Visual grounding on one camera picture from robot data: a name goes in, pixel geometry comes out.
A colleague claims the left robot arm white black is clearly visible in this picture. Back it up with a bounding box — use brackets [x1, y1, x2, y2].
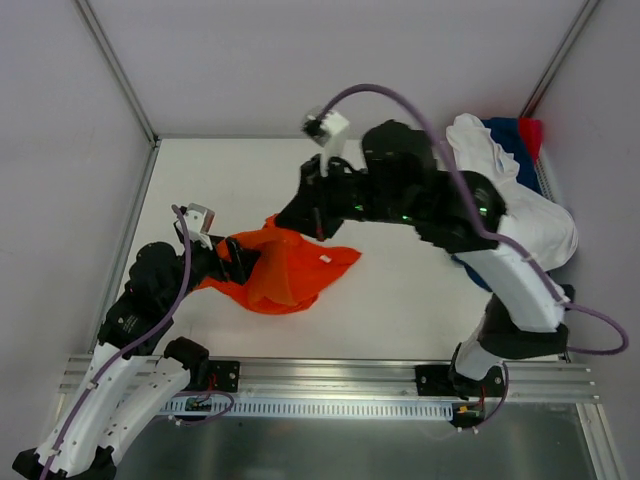
[12, 204, 260, 479]

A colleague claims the right corner aluminium post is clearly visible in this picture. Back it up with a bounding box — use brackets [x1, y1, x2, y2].
[519, 0, 602, 118]

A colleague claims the white slotted cable duct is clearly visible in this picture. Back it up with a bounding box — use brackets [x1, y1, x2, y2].
[159, 396, 453, 421]

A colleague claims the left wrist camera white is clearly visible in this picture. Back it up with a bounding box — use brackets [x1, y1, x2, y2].
[174, 208, 215, 250]

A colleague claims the orange t shirt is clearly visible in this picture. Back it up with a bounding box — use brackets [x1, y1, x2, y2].
[195, 216, 361, 315]

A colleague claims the blue t shirt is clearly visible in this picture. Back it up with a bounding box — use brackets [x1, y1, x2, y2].
[452, 116, 544, 291]

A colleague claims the corner aluminium post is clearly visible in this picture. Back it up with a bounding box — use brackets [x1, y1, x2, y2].
[72, 0, 159, 147]
[519, 0, 602, 118]

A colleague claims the red pink t shirt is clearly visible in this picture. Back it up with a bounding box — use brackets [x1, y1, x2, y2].
[518, 117, 544, 164]

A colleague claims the white t shirt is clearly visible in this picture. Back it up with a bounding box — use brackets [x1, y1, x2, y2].
[446, 113, 578, 271]

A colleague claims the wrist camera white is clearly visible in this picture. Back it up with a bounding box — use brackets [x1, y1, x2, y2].
[301, 107, 350, 176]
[174, 208, 215, 250]

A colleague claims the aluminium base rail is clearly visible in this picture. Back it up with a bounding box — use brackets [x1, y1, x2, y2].
[58, 352, 600, 404]

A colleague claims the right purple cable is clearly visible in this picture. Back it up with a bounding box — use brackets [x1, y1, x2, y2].
[319, 83, 629, 357]

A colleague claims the left corner aluminium post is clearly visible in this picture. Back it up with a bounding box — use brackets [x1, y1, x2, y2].
[72, 0, 159, 147]

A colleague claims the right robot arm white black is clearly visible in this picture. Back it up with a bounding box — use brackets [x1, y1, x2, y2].
[275, 120, 569, 399]

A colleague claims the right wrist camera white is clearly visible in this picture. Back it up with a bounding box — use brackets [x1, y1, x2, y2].
[301, 107, 350, 176]

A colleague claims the left table edge rail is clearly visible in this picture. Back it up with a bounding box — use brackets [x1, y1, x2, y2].
[87, 139, 161, 354]

